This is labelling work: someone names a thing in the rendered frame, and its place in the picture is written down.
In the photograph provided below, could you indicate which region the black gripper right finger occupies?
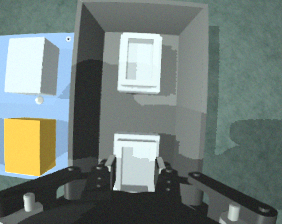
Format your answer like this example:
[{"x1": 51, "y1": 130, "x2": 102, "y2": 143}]
[{"x1": 151, "y1": 157, "x2": 278, "y2": 224}]

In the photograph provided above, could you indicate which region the yellow block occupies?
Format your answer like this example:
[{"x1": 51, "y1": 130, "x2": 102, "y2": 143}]
[{"x1": 4, "y1": 117, "x2": 56, "y2": 176}]

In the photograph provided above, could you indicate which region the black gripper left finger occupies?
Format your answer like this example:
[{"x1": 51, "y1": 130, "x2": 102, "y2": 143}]
[{"x1": 0, "y1": 155, "x2": 117, "y2": 224}]

